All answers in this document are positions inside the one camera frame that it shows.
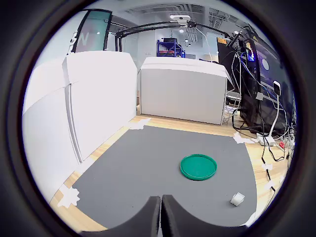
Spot black computer tower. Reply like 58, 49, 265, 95
240, 26, 296, 135

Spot white power strip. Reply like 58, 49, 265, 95
256, 133, 276, 147

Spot dark grey mat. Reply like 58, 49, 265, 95
63, 124, 259, 229

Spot small white plastic terminal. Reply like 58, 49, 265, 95
230, 192, 245, 207

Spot blue metal shelf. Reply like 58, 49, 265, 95
157, 37, 186, 59

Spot round green lid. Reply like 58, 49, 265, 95
179, 153, 218, 181

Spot black overhead camera boom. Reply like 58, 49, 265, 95
116, 19, 235, 52

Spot white foam board partition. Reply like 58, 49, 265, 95
21, 55, 83, 207
137, 56, 233, 126
64, 50, 138, 163

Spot glass panel with black frame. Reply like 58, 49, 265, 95
66, 9, 113, 56

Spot thin white cable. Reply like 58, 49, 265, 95
195, 26, 214, 62

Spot small white camera on stand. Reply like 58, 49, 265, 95
268, 80, 282, 140

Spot white overhead camera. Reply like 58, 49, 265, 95
169, 14, 191, 25

